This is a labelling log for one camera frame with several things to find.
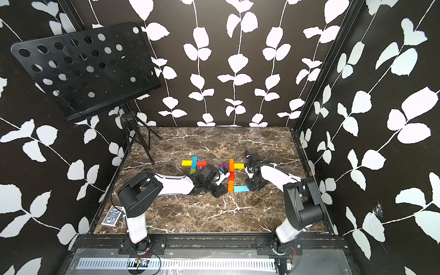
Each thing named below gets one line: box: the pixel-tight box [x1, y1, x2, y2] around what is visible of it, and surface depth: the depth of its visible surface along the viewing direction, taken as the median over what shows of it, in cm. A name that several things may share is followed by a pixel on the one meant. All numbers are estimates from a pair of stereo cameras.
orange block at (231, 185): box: [228, 179, 235, 193], surface depth 93 cm
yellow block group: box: [233, 163, 245, 170], surface depth 103 cm
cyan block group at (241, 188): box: [233, 185, 250, 192], surface depth 92 cm
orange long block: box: [228, 158, 235, 172], surface depth 103 cm
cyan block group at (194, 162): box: [191, 155, 198, 170], surface depth 103 cm
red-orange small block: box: [197, 160, 207, 167], surface depth 104 cm
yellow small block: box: [181, 159, 193, 167], surface depth 103 cm
